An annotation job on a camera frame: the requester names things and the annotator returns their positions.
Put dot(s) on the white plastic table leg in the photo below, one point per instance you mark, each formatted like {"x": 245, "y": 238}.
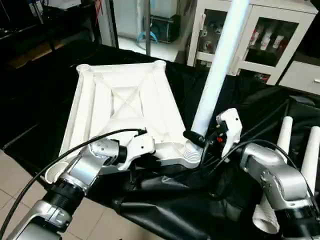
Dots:
{"x": 220, "y": 70}
{"x": 285, "y": 135}
{"x": 311, "y": 155}

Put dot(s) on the white plastic table top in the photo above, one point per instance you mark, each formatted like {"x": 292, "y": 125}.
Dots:
{"x": 125, "y": 100}

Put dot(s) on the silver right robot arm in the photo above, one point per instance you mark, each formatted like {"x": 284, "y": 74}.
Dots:
{"x": 270, "y": 172}

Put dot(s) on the white drawer unit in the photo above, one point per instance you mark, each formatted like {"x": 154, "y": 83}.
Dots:
{"x": 305, "y": 77}

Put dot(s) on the teal plastic object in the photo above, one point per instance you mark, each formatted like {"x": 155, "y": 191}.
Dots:
{"x": 148, "y": 36}

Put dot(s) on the white glass door cabinet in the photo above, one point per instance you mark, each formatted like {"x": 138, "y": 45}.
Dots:
{"x": 272, "y": 40}

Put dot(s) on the grey metal pole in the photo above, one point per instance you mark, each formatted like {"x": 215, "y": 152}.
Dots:
{"x": 147, "y": 25}

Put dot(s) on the black work mat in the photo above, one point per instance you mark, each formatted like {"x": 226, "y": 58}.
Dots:
{"x": 50, "y": 100}

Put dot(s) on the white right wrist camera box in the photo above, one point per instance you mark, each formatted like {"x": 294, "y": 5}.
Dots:
{"x": 229, "y": 125}

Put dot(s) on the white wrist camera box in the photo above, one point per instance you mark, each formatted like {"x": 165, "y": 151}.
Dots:
{"x": 229, "y": 125}
{"x": 140, "y": 147}

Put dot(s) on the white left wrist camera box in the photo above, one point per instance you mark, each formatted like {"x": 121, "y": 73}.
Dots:
{"x": 140, "y": 147}

